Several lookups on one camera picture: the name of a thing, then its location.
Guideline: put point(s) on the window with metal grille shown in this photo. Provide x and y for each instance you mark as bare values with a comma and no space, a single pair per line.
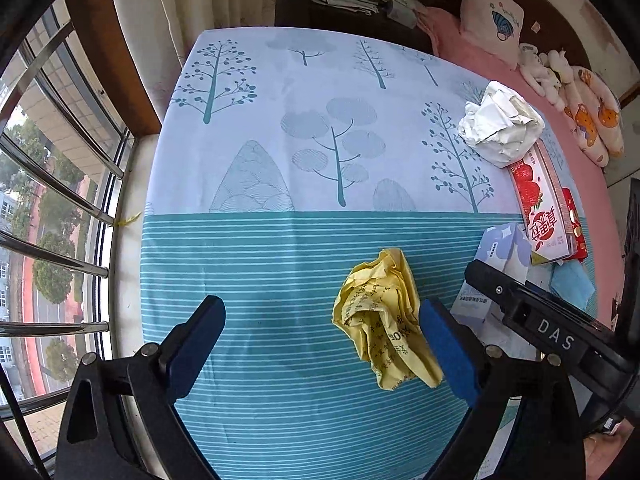
50,200

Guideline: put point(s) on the red packet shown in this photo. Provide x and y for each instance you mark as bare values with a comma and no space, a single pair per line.
577,230

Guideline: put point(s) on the bear-print rolled quilt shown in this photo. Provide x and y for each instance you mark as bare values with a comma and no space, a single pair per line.
595,120

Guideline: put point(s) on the white plush toy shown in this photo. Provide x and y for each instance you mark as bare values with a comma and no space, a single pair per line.
542,72

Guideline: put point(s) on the pink drink carton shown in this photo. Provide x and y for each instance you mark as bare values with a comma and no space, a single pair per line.
542,210

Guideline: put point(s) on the pink bed sheet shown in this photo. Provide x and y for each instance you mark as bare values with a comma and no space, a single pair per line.
597,195

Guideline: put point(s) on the blue face mask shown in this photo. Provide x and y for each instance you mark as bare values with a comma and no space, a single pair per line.
570,280

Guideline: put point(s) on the dark wooden headboard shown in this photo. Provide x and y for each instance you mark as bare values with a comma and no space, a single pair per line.
550,10

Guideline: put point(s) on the dark wooden nightstand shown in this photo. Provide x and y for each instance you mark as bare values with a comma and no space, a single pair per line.
350,22

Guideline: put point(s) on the pale tissue box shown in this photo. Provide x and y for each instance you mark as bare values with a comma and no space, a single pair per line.
405,10

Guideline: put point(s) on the white embroidered pillow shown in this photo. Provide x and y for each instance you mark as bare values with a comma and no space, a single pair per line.
490,15

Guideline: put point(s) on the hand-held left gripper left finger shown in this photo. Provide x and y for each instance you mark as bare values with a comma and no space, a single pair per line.
192,350

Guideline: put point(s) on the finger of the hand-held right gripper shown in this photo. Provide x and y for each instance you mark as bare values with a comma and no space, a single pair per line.
492,282

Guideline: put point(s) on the light blue paper box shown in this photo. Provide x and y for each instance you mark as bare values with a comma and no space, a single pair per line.
500,250

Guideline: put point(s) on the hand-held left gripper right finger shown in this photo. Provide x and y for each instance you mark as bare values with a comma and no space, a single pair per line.
450,355

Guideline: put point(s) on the white crumpled paper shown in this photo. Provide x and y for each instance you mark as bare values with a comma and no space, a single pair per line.
495,125

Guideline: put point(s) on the yellow paper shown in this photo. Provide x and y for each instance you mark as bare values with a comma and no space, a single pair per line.
380,310

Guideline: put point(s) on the cream curtain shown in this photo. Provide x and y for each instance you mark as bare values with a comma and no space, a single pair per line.
175,0

